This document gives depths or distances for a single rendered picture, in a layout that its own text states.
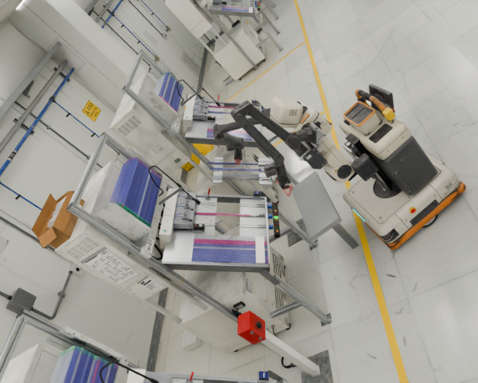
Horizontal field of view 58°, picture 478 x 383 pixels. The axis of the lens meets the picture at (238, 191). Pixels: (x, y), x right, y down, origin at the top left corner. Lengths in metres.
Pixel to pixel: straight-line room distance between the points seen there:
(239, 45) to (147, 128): 3.68
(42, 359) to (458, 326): 2.26
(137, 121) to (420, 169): 2.35
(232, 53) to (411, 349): 5.60
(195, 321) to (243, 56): 5.01
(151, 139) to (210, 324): 1.72
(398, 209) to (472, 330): 0.88
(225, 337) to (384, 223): 1.51
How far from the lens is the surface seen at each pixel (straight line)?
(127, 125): 3.98
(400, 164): 2.96
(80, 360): 2.20
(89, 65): 5.98
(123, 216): 2.77
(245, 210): 3.23
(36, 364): 2.31
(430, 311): 3.02
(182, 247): 2.97
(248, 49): 7.36
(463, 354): 2.85
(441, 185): 3.19
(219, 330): 3.49
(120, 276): 3.05
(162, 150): 4.06
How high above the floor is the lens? 2.52
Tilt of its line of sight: 29 degrees down
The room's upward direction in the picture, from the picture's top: 48 degrees counter-clockwise
